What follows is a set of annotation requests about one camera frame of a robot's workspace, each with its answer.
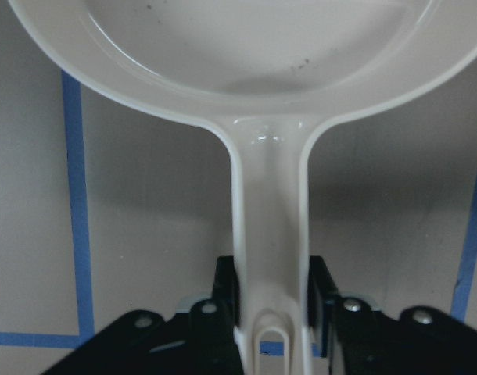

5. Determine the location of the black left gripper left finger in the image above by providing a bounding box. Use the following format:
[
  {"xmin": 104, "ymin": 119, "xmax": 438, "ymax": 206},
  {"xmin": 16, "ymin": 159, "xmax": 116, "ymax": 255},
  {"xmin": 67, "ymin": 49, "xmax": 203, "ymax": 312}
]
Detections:
[{"xmin": 45, "ymin": 256, "xmax": 245, "ymax": 374}]

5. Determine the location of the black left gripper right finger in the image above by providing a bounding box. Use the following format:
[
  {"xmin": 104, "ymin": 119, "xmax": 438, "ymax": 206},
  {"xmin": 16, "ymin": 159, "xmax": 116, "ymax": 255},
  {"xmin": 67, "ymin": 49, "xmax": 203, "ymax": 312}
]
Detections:
[{"xmin": 308, "ymin": 256, "xmax": 477, "ymax": 374}]

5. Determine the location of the beige plastic dustpan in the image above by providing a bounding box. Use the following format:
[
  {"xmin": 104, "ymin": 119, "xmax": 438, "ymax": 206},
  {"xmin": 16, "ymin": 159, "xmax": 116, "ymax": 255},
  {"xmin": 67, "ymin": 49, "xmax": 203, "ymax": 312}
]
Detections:
[{"xmin": 11, "ymin": 1, "xmax": 477, "ymax": 374}]

